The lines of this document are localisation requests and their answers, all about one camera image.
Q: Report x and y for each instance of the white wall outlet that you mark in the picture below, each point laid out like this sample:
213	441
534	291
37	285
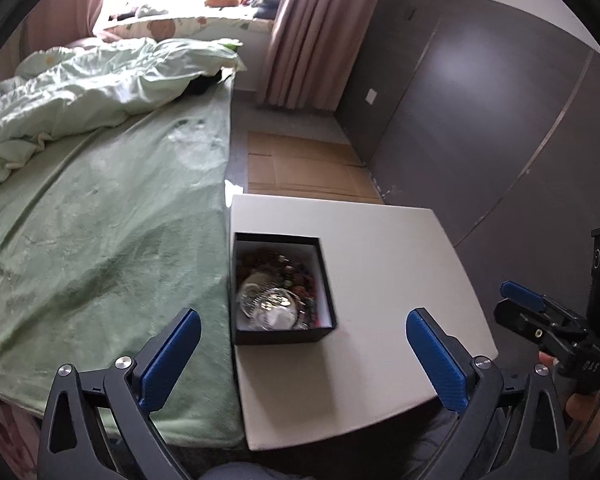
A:
371	96

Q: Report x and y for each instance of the heap of bead jewelry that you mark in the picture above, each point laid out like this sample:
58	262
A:
300	277

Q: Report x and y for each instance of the black jewelry box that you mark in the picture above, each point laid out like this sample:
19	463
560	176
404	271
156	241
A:
280	337

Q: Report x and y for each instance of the pink curtain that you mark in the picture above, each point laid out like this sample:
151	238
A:
310	35
65	5

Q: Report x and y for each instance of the person's right hand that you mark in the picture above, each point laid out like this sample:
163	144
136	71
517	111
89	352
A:
582	407

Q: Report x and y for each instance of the clear plastic bag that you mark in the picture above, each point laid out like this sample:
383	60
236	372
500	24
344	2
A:
270	305

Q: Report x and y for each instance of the orange item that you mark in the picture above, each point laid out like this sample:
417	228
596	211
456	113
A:
222	0

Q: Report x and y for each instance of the green bed blanket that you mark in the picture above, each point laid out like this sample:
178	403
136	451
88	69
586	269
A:
105	235

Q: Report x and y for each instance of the flat cardboard sheet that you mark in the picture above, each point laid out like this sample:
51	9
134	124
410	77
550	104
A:
305	165

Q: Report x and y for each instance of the white low table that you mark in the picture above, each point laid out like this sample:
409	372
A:
380	260

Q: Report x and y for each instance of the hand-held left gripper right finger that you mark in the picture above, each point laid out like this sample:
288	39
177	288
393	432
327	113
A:
437	360

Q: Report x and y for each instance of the bright green item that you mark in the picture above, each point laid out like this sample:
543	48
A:
230	45

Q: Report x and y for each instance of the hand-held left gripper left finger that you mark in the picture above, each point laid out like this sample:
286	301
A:
172	355

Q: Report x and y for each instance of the person's leg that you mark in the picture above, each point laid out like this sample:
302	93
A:
240	472

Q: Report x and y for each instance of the printed floor mat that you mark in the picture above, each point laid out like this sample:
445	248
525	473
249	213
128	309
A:
5	435

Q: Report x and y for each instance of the printed pillow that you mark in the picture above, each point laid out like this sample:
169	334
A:
180	26

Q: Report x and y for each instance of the light green quilt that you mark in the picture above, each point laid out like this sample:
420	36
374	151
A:
80	95

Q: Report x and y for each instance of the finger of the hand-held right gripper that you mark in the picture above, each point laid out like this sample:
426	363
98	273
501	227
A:
525	296
530	327

